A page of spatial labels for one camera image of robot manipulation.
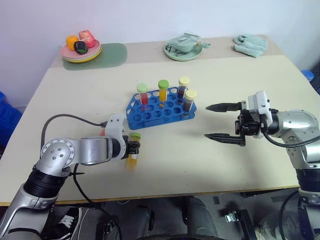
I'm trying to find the black green toy ball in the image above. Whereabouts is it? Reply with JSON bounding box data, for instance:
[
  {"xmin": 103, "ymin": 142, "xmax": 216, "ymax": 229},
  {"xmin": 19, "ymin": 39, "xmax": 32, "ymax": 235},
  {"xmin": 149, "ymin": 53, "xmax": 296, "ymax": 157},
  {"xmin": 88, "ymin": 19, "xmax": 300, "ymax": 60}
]
[{"xmin": 73, "ymin": 40, "xmax": 89, "ymax": 54}]

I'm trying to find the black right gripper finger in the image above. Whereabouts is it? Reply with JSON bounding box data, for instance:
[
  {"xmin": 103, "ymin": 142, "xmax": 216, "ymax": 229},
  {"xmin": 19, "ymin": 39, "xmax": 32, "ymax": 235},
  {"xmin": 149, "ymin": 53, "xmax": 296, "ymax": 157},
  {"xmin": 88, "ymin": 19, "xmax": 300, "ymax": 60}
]
[
  {"xmin": 203, "ymin": 132, "xmax": 243, "ymax": 146},
  {"xmin": 205, "ymin": 100, "xmax": 247, "ymax": 113}
]

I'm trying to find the orange test tube green cap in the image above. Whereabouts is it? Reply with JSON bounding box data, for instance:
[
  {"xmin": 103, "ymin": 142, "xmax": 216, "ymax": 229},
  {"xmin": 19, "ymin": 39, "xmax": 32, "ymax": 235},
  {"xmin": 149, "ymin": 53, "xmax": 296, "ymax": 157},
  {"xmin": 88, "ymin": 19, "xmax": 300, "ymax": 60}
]
[{"xmin": 157, "ymin": 79, "xmax": 170, "ymax": 106}]

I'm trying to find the blue container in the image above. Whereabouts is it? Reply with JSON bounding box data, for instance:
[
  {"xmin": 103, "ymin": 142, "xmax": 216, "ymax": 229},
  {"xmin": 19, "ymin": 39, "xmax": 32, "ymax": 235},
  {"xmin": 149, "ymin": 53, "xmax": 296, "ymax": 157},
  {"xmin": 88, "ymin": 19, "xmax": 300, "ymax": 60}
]
[{"xmin": 300, "ymin": 69, "xmax": 316, "ymax": 82}]

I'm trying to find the yellow test tube green cap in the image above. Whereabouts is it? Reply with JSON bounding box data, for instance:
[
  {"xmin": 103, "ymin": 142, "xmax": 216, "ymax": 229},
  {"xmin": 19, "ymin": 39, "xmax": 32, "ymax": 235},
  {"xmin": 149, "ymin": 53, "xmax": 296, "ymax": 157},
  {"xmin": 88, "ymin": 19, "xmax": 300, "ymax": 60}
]
[{"xmin": 125, "ymin": 132, "xmax": 142, "ymax": 172}]

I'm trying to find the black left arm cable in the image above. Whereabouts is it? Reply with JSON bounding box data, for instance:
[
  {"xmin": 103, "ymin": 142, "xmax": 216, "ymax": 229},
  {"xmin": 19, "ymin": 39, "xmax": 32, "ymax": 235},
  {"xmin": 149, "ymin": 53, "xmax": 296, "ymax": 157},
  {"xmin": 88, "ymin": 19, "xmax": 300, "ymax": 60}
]
[{"xmin": 40, "ymin": 113, "xmax": 109, "ymax": 148}]

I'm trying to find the blue plastic crate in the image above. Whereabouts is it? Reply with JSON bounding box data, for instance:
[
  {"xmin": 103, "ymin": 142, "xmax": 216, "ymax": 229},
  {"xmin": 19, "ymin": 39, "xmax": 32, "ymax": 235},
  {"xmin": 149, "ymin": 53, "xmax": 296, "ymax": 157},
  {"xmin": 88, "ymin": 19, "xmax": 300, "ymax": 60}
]
[{"xmin": 0, "ymin": 90, "xmax": 24, "ymax": 149}]

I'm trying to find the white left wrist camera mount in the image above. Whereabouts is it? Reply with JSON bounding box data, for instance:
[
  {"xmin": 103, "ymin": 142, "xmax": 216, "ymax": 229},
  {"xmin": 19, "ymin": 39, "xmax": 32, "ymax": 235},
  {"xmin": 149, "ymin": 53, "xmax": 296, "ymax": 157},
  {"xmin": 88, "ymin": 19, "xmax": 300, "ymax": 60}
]
[{"xmin": 104, "ymin": 113, "xmax": 130, "ymax": 160}]

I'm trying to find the dark brown tube cream cap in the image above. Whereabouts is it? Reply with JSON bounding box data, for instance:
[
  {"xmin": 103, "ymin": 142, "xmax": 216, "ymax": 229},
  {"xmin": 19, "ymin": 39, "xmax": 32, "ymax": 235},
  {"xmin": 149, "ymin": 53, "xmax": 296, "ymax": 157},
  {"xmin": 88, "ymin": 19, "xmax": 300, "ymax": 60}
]
[{"xmin": 183, "ymin": 89, "xmax": 198, "ymax": 119}]

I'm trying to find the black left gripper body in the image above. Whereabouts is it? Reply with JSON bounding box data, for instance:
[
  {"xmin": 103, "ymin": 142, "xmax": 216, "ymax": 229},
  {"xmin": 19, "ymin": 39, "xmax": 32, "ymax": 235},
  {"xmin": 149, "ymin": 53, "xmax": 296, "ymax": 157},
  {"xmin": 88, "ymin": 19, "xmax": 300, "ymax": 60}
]
[{"xmin": 125, "ymin": 139, "xmax": 140, "ymax": 156}]

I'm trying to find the yellow plate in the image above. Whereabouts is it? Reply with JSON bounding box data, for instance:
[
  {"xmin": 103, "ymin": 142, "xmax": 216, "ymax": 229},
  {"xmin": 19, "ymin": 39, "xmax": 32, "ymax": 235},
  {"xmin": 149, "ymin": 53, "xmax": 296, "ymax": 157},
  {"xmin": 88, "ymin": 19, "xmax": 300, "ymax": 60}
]
[{"xmin": 62, "ymin": 46, "xmax": 104, "ymax": 64}]

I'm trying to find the light green folded cloth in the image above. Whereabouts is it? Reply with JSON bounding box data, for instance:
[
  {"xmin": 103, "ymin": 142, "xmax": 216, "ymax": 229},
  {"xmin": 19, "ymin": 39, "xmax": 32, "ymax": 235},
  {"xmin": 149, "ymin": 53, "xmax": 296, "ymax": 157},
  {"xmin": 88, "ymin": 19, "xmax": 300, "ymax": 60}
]
[{"xmin": 232, "ymin": 33, "xmax": 269, "ymax": 59}]

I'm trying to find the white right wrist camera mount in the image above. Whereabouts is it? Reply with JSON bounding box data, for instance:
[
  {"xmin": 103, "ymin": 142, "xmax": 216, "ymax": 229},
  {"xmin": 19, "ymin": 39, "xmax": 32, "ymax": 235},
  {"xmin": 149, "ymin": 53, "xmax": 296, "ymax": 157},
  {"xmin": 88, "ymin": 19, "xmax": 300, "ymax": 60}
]
[{"xmin": 247, "ymin": 90, "xmax": 274, "ymax": 140}]

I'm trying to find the black lower body cable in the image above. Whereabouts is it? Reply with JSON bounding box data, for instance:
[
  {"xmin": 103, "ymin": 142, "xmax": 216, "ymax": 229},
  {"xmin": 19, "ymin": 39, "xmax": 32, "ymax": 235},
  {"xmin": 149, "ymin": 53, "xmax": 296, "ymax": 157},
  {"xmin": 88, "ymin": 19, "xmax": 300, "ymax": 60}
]
[
  {"xmin": 69, "ymin": 163, "xmax": 121, "ymax": 240},
  {"xmin": 278, "ymin": 190, "xmax": 302, "ymax": 240}
]

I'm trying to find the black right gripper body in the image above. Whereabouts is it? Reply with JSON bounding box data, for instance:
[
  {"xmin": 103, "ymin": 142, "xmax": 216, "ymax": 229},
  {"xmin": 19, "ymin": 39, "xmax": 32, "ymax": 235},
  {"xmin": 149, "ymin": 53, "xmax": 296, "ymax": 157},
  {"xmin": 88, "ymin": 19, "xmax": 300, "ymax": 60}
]
[{"xmin": 234, "ymin": 109, "xmax": 263, "ymax": 147}]

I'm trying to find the dark grey rounded shape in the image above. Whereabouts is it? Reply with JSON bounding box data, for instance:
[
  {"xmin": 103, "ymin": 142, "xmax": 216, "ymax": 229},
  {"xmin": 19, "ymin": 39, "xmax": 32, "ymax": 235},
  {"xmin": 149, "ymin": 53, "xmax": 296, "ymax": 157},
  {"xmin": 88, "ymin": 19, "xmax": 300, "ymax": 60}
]
[
  {"xmin": 126, "ymin": 204, "xmax": 155, "ymax": 240},
  {"xmin": 181, "ymin": 195, "xmax": 219, "ymax": 240}
]

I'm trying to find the dark red tube yellow cap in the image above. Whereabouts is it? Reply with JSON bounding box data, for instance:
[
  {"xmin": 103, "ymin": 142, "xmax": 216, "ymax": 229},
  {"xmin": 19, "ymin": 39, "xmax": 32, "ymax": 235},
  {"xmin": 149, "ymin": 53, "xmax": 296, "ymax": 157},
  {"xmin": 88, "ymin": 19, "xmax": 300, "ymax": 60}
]
[{"xmin": 177, "ymin": 75, "xmax": 191, "ymax": 101}]

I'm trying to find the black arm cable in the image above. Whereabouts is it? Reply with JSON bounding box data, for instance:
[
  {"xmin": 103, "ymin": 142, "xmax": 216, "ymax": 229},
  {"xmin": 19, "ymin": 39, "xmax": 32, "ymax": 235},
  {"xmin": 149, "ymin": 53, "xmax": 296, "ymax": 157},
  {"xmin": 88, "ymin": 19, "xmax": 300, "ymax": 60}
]
[
  {"xmin": 259, "ymin": 113, "xmax": 320, "ymax": 147},
  {"xmin": 40, "ymin": 113, "xmax": 109, "ymax": 148}
]

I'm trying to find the black frame bar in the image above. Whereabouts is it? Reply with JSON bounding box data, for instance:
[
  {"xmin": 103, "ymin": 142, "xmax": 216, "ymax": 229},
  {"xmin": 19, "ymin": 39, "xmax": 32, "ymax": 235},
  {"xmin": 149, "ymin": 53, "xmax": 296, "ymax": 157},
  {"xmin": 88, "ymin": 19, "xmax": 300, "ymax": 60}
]
[{"xmin": 238, "ymin": 209, "xmax": 259, "ymax": 240}]

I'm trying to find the pink plate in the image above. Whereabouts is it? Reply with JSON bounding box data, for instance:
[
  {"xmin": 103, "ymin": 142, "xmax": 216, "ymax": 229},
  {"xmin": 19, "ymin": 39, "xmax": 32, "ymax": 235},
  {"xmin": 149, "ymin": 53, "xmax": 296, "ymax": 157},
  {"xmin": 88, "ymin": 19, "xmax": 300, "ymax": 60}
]
[{"xmin": 59, "ymin": 40, "xmax": 102, "ymax": 60}]

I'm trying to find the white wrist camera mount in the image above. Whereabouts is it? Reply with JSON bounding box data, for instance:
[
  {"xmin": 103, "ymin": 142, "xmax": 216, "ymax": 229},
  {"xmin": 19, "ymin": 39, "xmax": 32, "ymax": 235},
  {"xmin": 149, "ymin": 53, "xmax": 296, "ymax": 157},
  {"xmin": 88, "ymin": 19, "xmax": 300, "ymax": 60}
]
[
  {"xmin": 104, "ymin": 113, "xmax": 130, "ymax": 160},
  {"xmin": 247, "ymin": 90, "xmax": 274, "ymax": 140}
]

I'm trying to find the silver metal bracket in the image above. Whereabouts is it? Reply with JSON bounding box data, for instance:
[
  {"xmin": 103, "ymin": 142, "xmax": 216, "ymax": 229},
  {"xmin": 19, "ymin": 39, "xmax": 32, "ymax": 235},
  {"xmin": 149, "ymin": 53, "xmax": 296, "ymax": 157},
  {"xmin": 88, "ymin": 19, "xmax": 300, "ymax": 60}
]
[{"xmin": 223, "ymin": 210, "xmax": 241, "ymax": 224}]

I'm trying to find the black white sneaker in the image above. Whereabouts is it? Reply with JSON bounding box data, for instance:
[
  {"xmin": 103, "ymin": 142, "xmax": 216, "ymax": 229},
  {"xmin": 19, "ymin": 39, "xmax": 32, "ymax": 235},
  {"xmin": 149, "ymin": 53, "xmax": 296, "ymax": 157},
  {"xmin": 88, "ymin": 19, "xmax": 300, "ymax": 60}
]
[{"xmin": 53, "ymin": 206, "xmax": 84, "ymax": 239}]

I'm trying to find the blue test tube rack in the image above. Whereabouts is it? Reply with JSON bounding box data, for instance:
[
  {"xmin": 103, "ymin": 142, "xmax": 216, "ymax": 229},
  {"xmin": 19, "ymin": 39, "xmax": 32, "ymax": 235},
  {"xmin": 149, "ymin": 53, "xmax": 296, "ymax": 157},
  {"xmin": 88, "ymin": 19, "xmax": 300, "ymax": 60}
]
[{"xmin": 125, "ymin": 86, "xmax": 198, "ymax": 131}]

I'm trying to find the green table mat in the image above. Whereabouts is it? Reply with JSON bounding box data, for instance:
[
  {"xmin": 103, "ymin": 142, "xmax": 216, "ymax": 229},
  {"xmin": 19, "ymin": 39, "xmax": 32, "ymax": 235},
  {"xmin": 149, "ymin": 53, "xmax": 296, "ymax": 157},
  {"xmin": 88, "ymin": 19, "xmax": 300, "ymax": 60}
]
[{"xmin": 62, "ymin": 42, "xmax": 129, "ymax": 72}]

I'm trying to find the red test tube green cap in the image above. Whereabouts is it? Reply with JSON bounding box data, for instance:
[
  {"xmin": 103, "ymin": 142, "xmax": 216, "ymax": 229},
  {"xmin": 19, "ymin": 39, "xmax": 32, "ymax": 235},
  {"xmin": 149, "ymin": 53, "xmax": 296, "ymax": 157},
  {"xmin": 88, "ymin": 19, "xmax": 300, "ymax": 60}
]
[{"xmin": 136, "ymin": 82, "xmax": 150, "ymax": 113}]

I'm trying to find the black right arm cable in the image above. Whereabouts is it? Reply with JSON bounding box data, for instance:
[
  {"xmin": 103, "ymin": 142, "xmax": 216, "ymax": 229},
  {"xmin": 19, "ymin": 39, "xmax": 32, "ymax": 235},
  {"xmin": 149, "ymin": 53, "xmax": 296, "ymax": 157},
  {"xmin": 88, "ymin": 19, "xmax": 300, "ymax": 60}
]
[{"xmin": 259, "ymin": 113, "xmax": 320, "ymax": 147}]

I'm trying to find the light green plate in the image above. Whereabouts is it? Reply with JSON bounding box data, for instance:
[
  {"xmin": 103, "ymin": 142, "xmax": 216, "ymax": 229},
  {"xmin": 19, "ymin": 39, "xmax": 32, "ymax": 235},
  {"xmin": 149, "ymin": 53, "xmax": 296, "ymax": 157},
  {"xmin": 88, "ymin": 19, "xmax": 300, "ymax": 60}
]
[{"xmin": 163, "ymin": 41, "xmax": 204, "ymax": 62}]

